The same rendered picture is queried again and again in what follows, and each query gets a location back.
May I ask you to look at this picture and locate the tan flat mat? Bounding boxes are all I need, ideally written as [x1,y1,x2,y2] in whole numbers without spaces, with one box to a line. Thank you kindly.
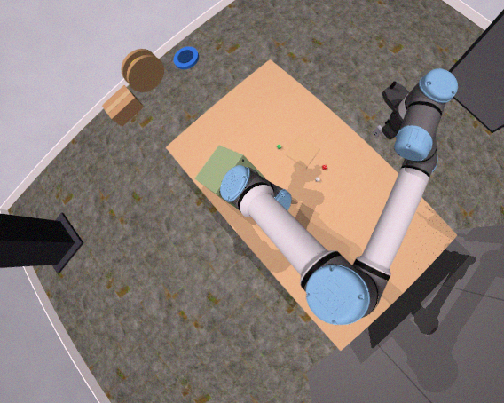
[286,136,320,168]

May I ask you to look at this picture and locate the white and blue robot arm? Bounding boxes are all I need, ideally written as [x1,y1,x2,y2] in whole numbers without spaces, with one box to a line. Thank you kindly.
[220,68,458,325]

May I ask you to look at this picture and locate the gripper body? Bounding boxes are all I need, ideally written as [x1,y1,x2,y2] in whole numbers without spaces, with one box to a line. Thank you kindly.
[382,81,409,139]

